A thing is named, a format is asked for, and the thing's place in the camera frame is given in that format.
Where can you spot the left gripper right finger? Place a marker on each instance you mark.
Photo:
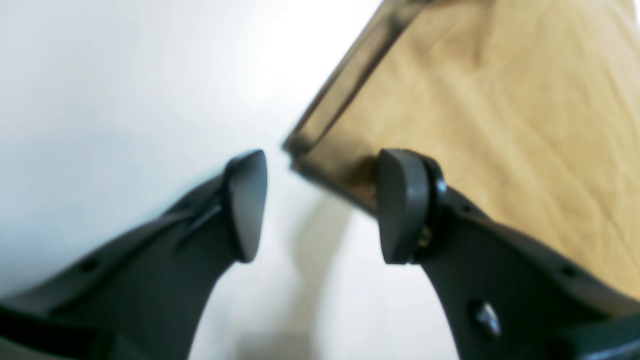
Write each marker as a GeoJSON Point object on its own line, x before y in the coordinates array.
{"type": "Point", "coordinates": [506, 296]}

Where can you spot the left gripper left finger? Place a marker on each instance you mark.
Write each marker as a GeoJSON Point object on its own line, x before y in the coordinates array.
{"type": "Point", "coordinates": [141, 295]}

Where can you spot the brown t-shirt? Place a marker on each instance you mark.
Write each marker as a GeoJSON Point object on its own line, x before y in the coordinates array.
{"type": "Point", "coordinates": [531, 108]}

